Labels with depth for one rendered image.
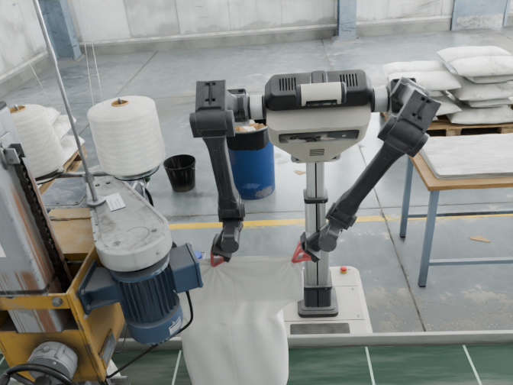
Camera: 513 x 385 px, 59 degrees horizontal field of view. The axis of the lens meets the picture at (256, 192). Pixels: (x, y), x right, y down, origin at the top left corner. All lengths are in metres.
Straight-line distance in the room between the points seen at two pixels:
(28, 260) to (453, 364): 1.71
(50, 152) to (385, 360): 1.58
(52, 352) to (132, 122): 0.59
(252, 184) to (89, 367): 2.72
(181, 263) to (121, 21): 8.82
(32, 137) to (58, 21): 8.84
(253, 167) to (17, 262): 2.79
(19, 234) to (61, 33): 9.06
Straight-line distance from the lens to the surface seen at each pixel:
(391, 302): 2.94
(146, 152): 1.13
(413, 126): 1.20
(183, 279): 1.20
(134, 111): 1.10
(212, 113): 1.15
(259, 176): 3.78
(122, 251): 1.08
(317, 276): 2.32
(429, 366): 2.17
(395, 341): 2.22
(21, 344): 1.34
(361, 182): 1.33
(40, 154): 1.24
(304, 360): 2.13
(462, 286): 3.15
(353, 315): 2.48
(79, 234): 1.35
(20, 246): 1.11
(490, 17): 10.09
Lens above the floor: 2.03
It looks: 31 degrees down
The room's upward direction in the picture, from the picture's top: 5 degrees counter-clockwise
